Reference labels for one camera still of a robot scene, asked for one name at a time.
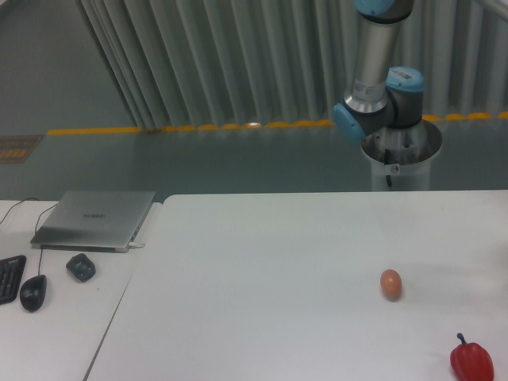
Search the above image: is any black computer mouse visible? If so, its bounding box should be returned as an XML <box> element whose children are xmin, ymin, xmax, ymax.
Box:
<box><xmin>19</xmin><ymin>275</ymin><xmax>48</xmax><ymax>313</ymax></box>

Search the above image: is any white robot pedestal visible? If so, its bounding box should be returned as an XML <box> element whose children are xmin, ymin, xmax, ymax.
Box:
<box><xmin>361</xmin><ymin>120</ymin><xmax>443</xmax><ymax>191</ymax></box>

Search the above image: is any small black plastic holder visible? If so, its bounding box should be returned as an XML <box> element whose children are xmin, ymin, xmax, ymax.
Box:
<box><xmin>66</xmin><ymin>253</ymin><xmax>96</xmax><ymax>283</ymax></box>

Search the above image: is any black mouse cable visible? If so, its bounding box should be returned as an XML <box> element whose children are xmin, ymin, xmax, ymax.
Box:
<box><xmin>34</xmin><ymin>203</ymin><xmax>60</xmax><ymax>276</ymax></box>

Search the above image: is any brown egg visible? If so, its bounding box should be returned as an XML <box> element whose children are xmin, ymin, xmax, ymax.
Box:
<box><xmin>380</xmin><ymin>269</ymin><xmax>402</xmax><ymax>302</ymax></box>

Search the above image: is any black keyboard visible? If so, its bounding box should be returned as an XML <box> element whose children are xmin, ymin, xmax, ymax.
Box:
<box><xmin>0</xmin><ymin>255</ymin><xmax>26</xmax><ymax>305</ymax></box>

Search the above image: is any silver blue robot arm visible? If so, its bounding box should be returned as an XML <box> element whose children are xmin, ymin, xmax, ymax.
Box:
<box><xmin>333</xmin><ymin>1</ymin><xmax>425</xmax><ymax>141</ymax></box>

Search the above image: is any silver closed laptop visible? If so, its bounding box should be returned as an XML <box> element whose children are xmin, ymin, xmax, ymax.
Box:
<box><xmin>31</xmin><ymin>190</ymin><xmax>156</xmax><ymax>252</ymax></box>

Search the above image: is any white pleated curtain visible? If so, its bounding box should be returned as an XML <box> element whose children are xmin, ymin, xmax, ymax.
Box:
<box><xmin>79</xmin><ymin>1</ymin><xmax>507</xmax><ymax>130</ymax></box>

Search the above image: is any black thin cable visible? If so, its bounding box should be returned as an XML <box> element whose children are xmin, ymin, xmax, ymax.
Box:
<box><xmin>0</xmin><ymin>198</ymin><xmax>42</xmax><ymax>225</ymax></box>

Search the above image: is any red bell pepper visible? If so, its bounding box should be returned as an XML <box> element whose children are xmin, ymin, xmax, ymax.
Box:
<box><xmin>449</xmin><ymin>333</ymin><xmax>495</xmax><ymax>381</ymax></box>

